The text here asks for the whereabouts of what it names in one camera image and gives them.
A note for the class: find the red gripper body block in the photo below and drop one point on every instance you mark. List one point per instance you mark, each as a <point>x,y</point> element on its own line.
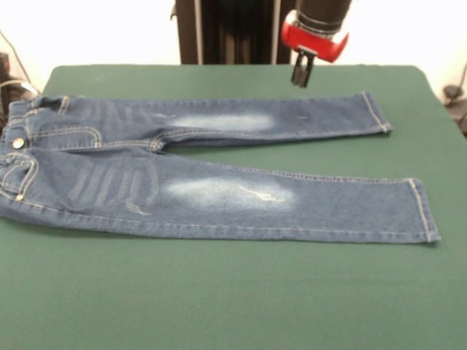
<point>317,42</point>

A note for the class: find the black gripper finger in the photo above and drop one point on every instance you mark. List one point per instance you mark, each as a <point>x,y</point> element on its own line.
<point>297,69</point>
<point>308,71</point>

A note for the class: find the blue denim jeans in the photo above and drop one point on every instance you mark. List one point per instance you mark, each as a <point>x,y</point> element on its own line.
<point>219,189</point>

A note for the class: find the black round stand base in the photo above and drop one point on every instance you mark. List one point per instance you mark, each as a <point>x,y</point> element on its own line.
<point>452,91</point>

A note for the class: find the dark green table cloth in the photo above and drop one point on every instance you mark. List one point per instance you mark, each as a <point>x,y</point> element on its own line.
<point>219,310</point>

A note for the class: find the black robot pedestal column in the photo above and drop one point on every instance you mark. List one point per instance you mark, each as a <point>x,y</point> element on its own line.
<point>237,29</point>

